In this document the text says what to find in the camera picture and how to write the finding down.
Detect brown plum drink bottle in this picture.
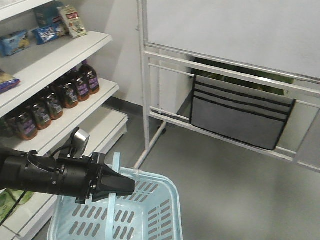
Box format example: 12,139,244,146
69,70,90,102
58,80,79,109
79,60,100,95

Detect white rolling whiteboard stand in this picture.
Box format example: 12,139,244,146
136,0,320,172

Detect white metal shelving unit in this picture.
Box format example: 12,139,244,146
0,0,130,240

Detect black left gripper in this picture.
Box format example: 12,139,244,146
53,152,136,204

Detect light blue plastic basket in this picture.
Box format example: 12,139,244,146
46,152,183,240

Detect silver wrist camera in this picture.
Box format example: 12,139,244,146
68,127,90,159

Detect grey fabric pocket organizer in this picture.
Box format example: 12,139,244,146
190,75,296,150

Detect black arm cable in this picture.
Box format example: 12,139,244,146
0,146,73,226

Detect cream snack pouch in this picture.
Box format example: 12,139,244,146
57,5,87,39

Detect blue snack packet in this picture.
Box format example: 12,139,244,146
0,70,21,94

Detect blue cookie packet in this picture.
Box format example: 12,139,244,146
0,30,30,57
31,23,66,45

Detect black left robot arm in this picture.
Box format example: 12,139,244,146
0,147,136,204

